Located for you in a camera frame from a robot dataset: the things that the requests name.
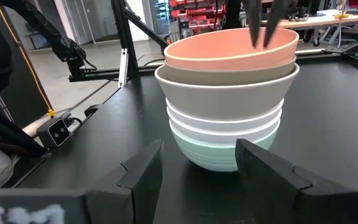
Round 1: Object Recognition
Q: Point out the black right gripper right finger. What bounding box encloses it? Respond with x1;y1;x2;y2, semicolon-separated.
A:
234;138;358;224

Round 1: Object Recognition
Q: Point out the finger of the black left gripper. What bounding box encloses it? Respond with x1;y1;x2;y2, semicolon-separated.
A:
262;0;290;49
244;0;262;49

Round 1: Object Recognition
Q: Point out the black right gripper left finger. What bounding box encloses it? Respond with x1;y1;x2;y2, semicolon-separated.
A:
85;139;165;224

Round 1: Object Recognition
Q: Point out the orange bowl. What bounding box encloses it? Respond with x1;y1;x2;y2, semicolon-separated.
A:
163;27;300;72

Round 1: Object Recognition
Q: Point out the mint green bowl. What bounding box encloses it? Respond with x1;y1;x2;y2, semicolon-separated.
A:
169;123;281;173

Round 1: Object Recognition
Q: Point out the white bowl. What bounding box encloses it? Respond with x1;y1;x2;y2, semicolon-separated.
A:
168;117;282;146

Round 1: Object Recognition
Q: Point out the large beige bowl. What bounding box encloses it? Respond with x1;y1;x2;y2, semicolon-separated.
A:
154;63;300;121

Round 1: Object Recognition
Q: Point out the pale pink bowl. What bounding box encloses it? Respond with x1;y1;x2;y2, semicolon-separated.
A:
165;98;285;135

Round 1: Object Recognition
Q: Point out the wooden workbench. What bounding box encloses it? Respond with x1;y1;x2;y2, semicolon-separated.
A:
259;12;358;30

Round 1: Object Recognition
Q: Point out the red storage bin shelf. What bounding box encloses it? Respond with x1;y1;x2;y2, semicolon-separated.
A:
169;0;226;40

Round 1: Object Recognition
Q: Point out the black flat panel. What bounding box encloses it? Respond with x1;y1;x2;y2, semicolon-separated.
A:
0;0;54;128

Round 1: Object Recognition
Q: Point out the black camera cable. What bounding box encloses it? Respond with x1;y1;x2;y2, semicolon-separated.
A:
61;104;101;126

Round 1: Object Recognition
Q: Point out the black table-level camera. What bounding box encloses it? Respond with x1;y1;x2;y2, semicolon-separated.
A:
36;117;71;149

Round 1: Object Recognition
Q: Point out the white metal bracket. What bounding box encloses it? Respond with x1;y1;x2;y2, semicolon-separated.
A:
118;48;129;89

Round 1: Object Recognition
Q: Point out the thin yellow cord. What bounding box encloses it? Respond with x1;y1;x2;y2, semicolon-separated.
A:
0;0;54;113

